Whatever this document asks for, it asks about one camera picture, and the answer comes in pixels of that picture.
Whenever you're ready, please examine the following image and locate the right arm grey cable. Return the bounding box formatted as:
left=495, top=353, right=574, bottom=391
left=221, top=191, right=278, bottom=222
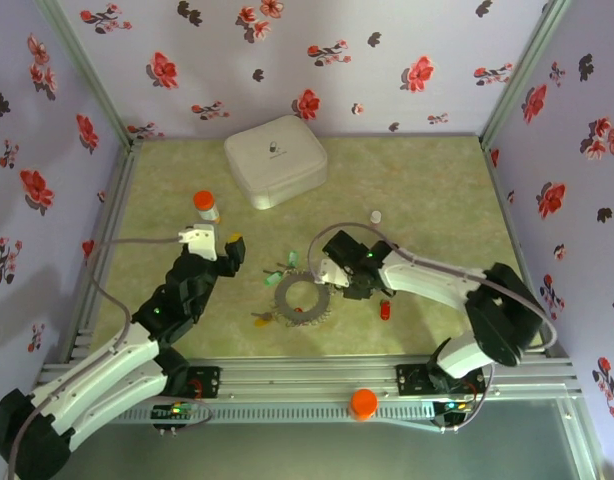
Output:
left=306, top=222, right=558, bottom=434

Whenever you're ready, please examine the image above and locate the grey slotted cable duct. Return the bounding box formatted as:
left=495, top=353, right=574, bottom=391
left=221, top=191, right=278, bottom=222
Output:
left=94, top=402, right=438, bottom=426

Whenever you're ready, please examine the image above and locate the orange capped pill bottle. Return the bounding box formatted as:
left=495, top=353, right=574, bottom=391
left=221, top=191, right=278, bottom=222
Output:
left=192, top=190, right=222, bottom=230

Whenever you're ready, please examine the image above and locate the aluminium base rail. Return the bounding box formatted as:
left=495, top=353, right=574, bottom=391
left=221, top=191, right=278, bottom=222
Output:
left=36, top=355, right=583, bottom=407

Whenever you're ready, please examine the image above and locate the white zip case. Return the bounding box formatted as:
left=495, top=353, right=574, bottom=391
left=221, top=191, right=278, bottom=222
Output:
left=223, top=114, right=330, bottom=212

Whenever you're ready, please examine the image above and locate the left arm grey cable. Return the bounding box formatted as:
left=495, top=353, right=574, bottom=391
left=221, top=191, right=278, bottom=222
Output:
left=6, top=234, right=213, bottom=480

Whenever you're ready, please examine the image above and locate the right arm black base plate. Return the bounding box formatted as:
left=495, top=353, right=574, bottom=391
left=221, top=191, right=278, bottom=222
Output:
left=395, top=363, right=488, bottom=397

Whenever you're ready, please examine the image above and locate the aluminium frame post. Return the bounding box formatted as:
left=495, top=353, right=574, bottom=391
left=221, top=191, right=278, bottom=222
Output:
left=479, top=0, right=573, bottom=151
left=34, top=0, right=143, bottom=151

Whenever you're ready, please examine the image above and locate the aluminium frame side rail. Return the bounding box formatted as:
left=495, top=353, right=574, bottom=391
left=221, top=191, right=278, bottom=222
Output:
left=61, top=142, right=144, bottom=361
left=136, top=130, right=484, bottom=142
left=479, top=142, right=558, bottom=359

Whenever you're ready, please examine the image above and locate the steel key ring disc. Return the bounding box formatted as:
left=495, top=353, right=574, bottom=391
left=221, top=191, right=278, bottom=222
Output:
left=272, top=268, right=337, bottom=330

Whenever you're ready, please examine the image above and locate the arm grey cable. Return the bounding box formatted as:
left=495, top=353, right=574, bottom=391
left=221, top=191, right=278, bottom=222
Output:
left=6, top=234, right=213, bottom=480
left=306, top=222, right=558, bottom=434

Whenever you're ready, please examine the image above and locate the orange knob on rail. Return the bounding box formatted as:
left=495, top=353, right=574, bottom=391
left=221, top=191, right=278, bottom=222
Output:
left=348, top=388, right=380, bottom=423

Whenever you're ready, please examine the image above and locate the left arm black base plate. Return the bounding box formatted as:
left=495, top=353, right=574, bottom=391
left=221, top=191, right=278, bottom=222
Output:
left=161, top=365, right=223, bottom=401

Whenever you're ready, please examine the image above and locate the small circuit board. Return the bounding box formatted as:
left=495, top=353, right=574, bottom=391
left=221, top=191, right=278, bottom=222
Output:
left=151, top=399, right=198, bottom=420
left=433, top=398, right=477, bottom=417

